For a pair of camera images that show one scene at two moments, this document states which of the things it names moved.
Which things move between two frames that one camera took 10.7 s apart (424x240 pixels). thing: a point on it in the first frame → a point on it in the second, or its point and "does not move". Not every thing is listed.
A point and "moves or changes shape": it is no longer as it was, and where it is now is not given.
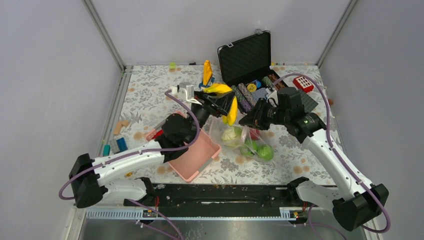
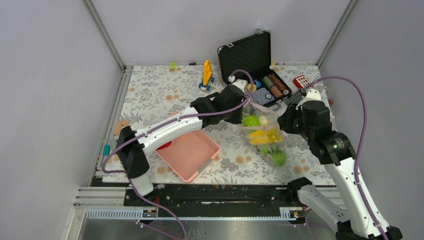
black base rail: (218, 197) does not move
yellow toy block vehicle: (207, 74) does not move
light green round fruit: (265, 152) → (280, 157)
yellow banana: (231, 117) moves or changes shape
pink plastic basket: (201, 151) does not move
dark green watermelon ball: (250, 148) → (265, 151)
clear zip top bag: (253, 143) moves or changes shape
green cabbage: (231, 133) moves or changes shape
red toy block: (303, 83) does not move
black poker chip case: (245, 65) does not move
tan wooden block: (120, 123) does not move
